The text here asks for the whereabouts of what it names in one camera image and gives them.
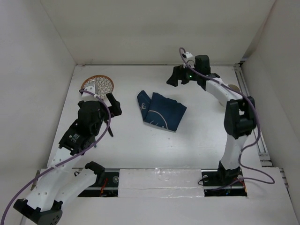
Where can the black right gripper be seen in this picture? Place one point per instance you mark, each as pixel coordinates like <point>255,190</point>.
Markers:
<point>178,73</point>

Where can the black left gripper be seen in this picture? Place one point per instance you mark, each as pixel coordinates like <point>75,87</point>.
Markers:
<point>115,110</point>

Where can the dark blue cloth napkin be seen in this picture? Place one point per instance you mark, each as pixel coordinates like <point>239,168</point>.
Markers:
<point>160,111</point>

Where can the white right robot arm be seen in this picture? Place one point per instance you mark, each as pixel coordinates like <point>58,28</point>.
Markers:
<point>239,120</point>

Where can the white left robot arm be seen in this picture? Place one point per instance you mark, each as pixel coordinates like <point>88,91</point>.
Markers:
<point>44,204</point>

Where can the floral plate with orange rim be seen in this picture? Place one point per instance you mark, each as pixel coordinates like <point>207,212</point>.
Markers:
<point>104,84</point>

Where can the black table knife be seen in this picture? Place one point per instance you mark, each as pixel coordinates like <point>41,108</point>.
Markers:
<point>109,128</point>

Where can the white foam block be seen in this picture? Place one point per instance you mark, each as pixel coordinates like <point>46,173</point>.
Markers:
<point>160,183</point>

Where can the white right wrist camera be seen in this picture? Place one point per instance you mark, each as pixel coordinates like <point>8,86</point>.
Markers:
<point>187,56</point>

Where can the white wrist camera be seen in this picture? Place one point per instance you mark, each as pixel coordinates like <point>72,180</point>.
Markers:
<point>89,90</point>
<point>187,56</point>

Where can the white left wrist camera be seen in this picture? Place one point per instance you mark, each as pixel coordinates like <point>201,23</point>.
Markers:
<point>89,90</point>

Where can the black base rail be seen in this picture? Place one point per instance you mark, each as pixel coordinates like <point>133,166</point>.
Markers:
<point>108,186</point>

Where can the aluminium rail right side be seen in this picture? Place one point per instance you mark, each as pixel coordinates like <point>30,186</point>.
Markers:
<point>259,141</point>

